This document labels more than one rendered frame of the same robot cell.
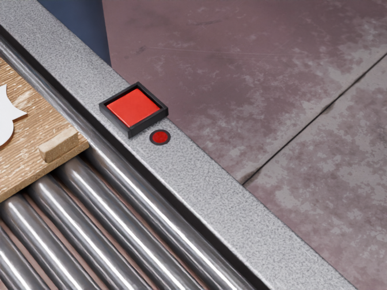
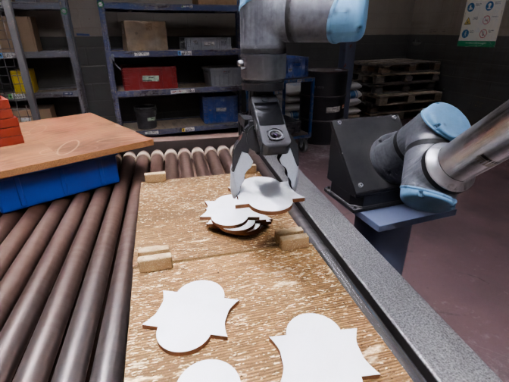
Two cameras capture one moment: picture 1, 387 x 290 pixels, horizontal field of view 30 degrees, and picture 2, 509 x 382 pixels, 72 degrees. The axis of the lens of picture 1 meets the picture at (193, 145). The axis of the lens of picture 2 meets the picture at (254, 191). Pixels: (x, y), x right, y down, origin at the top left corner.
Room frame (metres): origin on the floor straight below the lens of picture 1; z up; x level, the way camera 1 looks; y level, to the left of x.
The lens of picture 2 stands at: (0.40, 0.26, 1.33)
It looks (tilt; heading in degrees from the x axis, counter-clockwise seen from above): 25 degrees down; 25
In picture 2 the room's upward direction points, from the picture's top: straight up
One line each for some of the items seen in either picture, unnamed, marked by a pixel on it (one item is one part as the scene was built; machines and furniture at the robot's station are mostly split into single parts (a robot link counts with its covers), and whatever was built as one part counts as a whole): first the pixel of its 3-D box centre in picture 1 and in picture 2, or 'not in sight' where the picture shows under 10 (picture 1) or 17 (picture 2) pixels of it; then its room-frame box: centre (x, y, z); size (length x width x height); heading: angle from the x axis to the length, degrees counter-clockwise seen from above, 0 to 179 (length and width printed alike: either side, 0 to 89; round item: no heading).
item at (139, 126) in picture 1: (133, 109); not in sight; (0.76, 0.09, 0.92); 0.08 x 0.08 x 0.02; 38
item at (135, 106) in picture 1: (133, 110); not in sight; (0.76, 0.09, 0.92); 0.06 x 0.06 x 0.01; 38
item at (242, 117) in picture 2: not in sight; (261, 115); (0.97, 0.51, 1.19); 0.09 x 0.08 x 0.12; 39
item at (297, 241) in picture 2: not in sight; (294, 242); (0.97, 0.44, 0.95); 0.06 x 0.02 x 0.03; 130
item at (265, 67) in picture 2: not in sight; (261, 68); (0.97, 0.51, 1.27); 0.08 x 0.08 x 0.05
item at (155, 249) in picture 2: not in sight; (154, 253); (0.82, 0.66, 0.95); 0.06 x 0.02 x 0.03; 129
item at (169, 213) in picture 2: not in sight; (211, 209); (1.06, 0.68, 0.93); 0.41 x 0.35 x 0.02; 39
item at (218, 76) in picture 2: not in sight; (223, 75); (4.80, 2.79, 0.76); 0.50 x 0.36 x 0.24; 141
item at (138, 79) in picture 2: not in sight; (148, 76); (4.12, 3.49, 0.78); 0.66 x 0.45 x 0.28; 136
